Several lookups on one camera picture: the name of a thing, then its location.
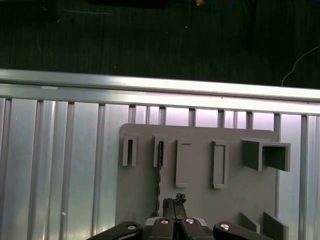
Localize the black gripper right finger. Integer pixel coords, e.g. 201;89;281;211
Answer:
175;192;267;240

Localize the grey parts rack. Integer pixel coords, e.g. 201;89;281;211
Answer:
116;122;292;240

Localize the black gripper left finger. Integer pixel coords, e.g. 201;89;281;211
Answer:
92;197;176;240

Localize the blue cable loop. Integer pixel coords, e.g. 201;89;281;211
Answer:
208;0;236;13

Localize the thin white cable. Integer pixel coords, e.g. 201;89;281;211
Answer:
281;46;320;86

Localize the blue RAM stick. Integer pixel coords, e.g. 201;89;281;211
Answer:
154;140;166;217

